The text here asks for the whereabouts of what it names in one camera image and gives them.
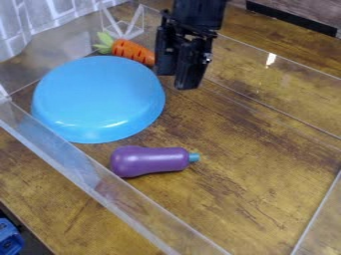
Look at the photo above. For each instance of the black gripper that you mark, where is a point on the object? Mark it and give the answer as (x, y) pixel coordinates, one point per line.
(186, 33)

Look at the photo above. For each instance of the orange toy carrot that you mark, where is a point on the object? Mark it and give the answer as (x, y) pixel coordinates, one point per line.
(124, 48)

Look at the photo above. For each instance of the blue upturned bowl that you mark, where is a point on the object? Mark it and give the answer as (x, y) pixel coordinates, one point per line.
(98, 99)

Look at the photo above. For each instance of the purple toy eggplant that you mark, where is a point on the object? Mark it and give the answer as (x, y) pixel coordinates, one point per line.
(132, 161)

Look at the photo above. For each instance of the blue object at corner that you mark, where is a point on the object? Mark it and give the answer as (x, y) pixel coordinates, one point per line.
(11, 239)

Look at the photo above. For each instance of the clear acrylic triangle bracket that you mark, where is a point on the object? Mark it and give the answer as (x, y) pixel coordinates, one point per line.
(120, 29)

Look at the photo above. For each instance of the clear acrylic enclosure wall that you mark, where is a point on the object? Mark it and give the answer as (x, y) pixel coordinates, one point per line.
(261, 196)

